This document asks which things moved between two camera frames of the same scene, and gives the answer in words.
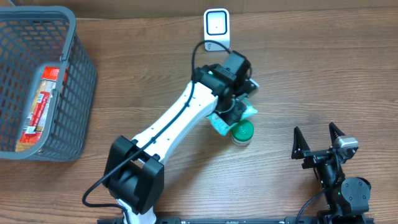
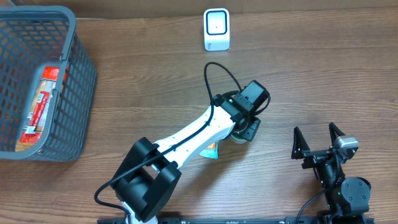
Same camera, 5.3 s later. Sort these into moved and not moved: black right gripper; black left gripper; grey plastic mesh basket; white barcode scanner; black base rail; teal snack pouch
Moved: black left gripper; teal snack pouch
Not moved: white barcode scanner; grey plastic mesh basket; black right gripper; black base rail
